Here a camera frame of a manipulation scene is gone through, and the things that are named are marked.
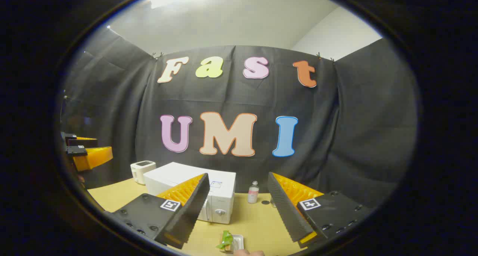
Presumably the white rectangular tray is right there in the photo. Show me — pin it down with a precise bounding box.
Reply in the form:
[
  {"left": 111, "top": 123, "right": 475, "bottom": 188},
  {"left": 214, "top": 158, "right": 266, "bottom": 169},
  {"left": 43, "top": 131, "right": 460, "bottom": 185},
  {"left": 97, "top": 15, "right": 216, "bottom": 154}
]
[{"left": 220, "top": 234, "right": 245, "bottom": 255}]

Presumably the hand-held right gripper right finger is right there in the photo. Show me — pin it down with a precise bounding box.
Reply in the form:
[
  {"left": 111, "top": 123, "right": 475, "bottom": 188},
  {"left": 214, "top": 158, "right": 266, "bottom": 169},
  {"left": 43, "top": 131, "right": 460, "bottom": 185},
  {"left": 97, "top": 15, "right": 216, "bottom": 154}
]
[{"left": 267, "top": 172, "right": 374, "bottom": 248}]

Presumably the white microwave oven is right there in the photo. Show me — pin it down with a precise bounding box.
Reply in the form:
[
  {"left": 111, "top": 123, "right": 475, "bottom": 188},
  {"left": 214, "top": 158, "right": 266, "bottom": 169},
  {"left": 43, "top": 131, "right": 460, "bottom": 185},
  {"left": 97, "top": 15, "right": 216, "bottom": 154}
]
[{"left": 143, "top": 162, "right": 236, "bottom": 224}]

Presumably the white toaster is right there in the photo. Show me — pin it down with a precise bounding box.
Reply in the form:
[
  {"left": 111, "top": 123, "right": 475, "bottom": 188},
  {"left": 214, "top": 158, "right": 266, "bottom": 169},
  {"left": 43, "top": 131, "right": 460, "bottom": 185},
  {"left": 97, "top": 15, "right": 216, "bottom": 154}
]
[{"left": 130, "top": 161, "right": 156, "bottom": 185}]

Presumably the lettuce sandwich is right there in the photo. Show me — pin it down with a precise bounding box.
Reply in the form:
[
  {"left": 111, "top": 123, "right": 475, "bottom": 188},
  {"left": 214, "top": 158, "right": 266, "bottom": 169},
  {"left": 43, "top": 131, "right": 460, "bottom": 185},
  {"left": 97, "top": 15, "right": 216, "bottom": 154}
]
[{"left": 216, "top": 231, "right": 235, "bottom": 253}]

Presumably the small pink label bottle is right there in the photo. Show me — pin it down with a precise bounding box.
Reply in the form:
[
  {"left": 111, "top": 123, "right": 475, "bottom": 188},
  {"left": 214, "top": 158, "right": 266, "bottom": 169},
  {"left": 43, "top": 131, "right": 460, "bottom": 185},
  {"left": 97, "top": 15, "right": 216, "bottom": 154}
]
[{"left": 248, "top": 181, "right": 260, "bottom": 204}]

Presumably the black backdrop cloth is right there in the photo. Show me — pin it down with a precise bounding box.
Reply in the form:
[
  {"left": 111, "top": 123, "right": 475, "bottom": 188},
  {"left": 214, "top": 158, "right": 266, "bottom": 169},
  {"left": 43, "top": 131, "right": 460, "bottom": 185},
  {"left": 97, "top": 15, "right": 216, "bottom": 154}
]
[{"left": 60, "top": 28, "right": 419, "bottom": 208}]

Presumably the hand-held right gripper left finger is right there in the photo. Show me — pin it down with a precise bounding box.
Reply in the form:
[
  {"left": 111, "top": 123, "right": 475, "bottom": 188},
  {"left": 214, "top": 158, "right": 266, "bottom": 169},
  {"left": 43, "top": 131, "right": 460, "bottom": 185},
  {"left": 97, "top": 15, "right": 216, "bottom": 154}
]
[{"left": 106, "top": 173, "right": 210, "bottom": 249}]

